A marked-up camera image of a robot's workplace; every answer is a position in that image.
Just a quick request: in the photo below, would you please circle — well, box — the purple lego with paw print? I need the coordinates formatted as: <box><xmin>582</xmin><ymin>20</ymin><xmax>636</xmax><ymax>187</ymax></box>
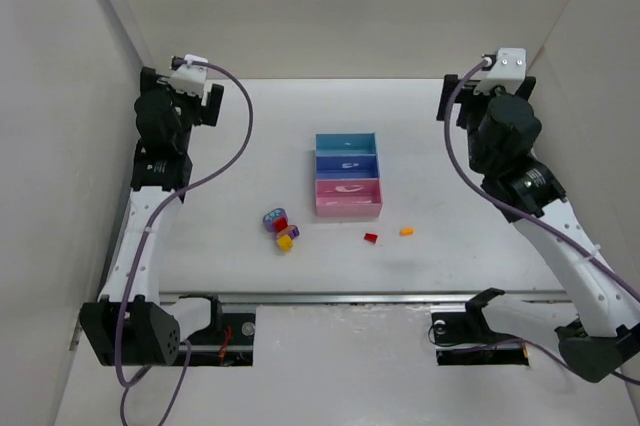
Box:
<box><xmin>262</xmin><ymin>208</ymin><xmax>287</xmax><ymax>233</ymax></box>

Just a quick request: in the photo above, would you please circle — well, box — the red lego brick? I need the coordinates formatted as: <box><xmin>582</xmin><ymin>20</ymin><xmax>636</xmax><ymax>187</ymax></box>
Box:
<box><xmin>272</xmin><ymin>217</ymin><xmax>289</xmax><ymax>233</ymax></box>

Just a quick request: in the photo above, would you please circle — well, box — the yellow lego brick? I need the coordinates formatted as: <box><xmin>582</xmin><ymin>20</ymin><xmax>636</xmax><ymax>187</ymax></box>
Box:
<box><xmin>276</xmin><ymin>235</ymin><xmax>294</xmax><ymax>252</ymax></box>

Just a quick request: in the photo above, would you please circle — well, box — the small red lego slope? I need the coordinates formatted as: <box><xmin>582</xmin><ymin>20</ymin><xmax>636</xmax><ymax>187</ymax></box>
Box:
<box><xmin>364</xmin><ymin>233</ymin><xmax>379</xmax><ymax>244</ymax></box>

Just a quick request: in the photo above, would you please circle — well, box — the purple butterfly lego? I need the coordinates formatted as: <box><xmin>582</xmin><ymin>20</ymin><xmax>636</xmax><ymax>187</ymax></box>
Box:
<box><xmin>278</xmin><ymin>225</ymin><xmax>300</xmax><ymax>239</ymax></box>

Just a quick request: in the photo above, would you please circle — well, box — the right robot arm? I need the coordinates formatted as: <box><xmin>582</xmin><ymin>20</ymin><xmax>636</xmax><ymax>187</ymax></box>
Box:
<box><xmin>432</xmin><ymin>75</ymin><xmax>639</xmax><ymax>383</ymax></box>

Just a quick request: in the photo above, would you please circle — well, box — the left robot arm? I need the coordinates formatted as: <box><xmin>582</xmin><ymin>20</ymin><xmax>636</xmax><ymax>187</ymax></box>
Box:
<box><xmin>79</xmin><ymin>64</ymin><xmax>224</xmax><ymax>366</ymax></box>

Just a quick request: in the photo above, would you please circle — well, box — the dark blue container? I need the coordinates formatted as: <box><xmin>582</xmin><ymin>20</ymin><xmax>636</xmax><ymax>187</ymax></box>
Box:
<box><xmin>314</xmin><ymin>154</ymin><xmax>379</xmax><ymax>180</ymax></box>

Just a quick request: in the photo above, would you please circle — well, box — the light blue container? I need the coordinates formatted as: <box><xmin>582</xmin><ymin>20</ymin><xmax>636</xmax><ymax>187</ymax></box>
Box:
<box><xmin>315</xmin><ymin>133</ymin><xmax>377</xmax><ymax>156</ymax></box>

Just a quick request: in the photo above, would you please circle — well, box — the pink container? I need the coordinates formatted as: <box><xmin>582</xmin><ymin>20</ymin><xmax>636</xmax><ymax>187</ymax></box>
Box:
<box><xmin>315</xmin><ymin>178</ymin><xmax>383</xmax><ymax>218</ymax></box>

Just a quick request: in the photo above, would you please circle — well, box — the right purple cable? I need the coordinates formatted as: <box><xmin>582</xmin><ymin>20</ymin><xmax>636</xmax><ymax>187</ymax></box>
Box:
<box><xmin>443</xmin><ymin>59</ymin><xmax>640</xmax><ymax>387</ymax></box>

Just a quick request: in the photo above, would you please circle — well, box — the purple cable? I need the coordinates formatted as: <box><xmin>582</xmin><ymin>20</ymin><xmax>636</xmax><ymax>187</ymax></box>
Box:
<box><xmin>114</xmin><ymin>59</ymin><xmax>255</xmax><ymax>426</ymax></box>
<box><xmin>443</xmin><ymin>59</ymin><xmax>640</xmax><ymax>387</ymax></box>

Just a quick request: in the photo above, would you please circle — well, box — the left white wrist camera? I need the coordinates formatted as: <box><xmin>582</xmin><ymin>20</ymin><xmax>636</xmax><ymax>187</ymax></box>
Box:
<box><xmin>168</xmin><ymin>54</ymin><xmax>208</xmax><ymax>101</ymax></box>

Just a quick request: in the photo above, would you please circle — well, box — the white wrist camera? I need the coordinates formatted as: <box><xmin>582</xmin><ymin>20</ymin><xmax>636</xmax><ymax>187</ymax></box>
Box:
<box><xmin>168</xmin><ymin>54</ymin><xmax>208</xmax><ymax>101</ymax></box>
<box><xmin>474</xmin><ymin>47</ymin><xmax>527</xmax><ymax>96</ymax></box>

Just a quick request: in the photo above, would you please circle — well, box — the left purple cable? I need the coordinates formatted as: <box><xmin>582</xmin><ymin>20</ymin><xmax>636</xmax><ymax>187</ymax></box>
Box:
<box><xmin>114</xmin><ymin>59</ymin><xmax>255</xmax><ymax>426</ymax></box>

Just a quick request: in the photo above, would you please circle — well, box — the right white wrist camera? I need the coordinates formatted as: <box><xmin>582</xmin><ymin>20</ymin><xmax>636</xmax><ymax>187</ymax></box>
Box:
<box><xmin>474</xmin><ymin>47</ymin><xmax>527</xmax><ymax>96</ymax></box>

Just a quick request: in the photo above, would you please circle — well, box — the metal rail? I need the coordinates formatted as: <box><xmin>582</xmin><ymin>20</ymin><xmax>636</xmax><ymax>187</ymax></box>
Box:
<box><xmin>159</xmin><ymin>289</ymin><xmax>581</xmax><ymax>306</ymax></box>

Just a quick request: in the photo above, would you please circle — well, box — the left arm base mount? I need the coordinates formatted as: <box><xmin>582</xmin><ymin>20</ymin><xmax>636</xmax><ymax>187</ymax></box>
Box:
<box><xmin>154</xmin><ymin>308</ymin><xmax>256</xmax><ymax>367</ymax></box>

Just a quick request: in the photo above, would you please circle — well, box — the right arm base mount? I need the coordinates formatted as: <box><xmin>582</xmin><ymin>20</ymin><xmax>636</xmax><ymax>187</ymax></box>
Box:
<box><xmin>427</xmin><ymin>311</ymin><xmax>529</xmax><ymax>366</ymax></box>

